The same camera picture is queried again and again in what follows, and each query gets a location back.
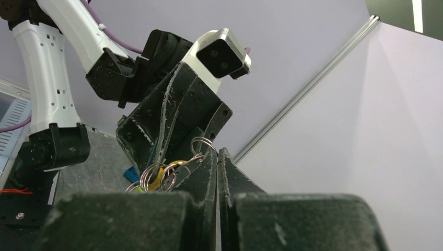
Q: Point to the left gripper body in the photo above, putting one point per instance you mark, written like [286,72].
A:
[179,103]

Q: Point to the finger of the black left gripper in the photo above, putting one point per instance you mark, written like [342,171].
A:
[143,152]
[207,126]

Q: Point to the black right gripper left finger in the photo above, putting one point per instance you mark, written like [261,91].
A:
[177,220]

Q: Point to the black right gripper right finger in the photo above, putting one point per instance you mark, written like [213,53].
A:
[252,219]

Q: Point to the yellow key tag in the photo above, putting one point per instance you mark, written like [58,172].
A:
[161,176]

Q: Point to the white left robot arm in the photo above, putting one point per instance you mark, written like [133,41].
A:
[57,136]

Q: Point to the blue grey green brick stack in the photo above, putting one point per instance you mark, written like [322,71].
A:
[131,175]

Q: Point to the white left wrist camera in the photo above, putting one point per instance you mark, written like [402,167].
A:
[217,54]

